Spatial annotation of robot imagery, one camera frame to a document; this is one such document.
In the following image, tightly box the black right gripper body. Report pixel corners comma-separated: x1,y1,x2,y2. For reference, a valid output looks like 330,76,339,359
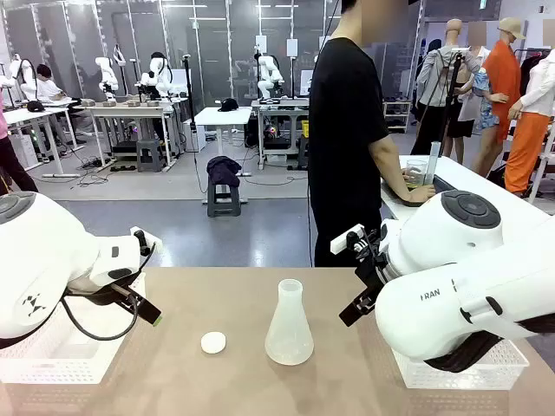
354,236,394,300

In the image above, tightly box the clear plastic graduated cylinder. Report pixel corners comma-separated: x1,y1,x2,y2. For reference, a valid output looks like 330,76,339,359
427,140,441,185

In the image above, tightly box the mannequin in orange trousers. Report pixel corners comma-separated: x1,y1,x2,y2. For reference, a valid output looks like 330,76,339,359
504,42,555,196

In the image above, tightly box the white standing desk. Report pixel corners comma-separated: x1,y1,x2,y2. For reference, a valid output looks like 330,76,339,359
194,107,253,205

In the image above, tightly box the person's right forearm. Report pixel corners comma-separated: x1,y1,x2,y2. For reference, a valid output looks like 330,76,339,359
376,159,413,204

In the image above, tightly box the dark crumpled clothing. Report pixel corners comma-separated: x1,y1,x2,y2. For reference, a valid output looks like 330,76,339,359
206,155,243,188

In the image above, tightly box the white round flask cap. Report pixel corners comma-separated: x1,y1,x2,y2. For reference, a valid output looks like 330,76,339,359
200,331,227,355

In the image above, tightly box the white shoe shelf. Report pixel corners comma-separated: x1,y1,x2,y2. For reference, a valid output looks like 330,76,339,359
383,98,412,133

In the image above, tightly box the white computer tower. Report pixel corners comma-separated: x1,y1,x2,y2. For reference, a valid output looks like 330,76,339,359
184,119,207,153

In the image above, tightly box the metal frame workbench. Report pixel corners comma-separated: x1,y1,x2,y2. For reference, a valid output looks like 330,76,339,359
251,98,311,171

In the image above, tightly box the person's right hand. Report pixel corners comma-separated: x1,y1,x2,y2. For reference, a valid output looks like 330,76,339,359
405,185,436,205

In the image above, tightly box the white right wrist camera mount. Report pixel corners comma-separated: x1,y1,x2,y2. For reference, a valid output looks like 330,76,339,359
330,224,365,256

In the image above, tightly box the white perforated plastic basket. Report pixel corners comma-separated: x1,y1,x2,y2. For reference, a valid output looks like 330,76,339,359
392,337,530,390
0,272,147,386

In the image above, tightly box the person in floral shirt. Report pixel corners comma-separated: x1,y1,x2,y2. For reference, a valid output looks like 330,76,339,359
446,21,500,158

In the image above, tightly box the black tripod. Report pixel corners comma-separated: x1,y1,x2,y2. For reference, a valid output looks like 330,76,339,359
431,47,466,157

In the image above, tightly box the mannequin in grey shirt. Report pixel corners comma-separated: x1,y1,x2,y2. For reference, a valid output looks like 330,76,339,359
411,18,483,157

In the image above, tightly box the white long desk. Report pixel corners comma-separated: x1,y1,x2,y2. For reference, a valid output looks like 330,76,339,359
0,103,84,179

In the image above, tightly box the black flat tray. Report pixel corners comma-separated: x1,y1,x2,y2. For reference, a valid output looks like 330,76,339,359
381,172,457,207

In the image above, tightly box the translucent plastic conical flask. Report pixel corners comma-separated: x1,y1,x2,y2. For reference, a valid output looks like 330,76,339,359
264,278,315,367

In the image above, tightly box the person in black t-shirt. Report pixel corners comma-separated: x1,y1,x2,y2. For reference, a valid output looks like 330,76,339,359
307,0,436,269

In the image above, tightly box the black right arm hose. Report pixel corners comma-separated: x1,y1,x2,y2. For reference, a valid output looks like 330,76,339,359
427,331,506,374

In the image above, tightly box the grey plastic stool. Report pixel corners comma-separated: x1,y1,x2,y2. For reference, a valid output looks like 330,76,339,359
136,138,165,173

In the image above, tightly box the seated person in white shirt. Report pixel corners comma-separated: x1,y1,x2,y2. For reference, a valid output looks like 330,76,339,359
21,63,74,107

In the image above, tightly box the black pole stand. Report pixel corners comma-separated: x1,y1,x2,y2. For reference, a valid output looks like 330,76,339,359
181,54,199,153

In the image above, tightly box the person in pink hoodie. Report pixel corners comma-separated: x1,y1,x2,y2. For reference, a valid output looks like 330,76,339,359
0,86,40,196

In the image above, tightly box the white workbench desk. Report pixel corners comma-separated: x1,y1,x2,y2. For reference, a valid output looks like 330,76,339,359
80,100,180,173

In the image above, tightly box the dark grey step stool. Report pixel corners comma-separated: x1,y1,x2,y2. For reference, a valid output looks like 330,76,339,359
206,177,243,218

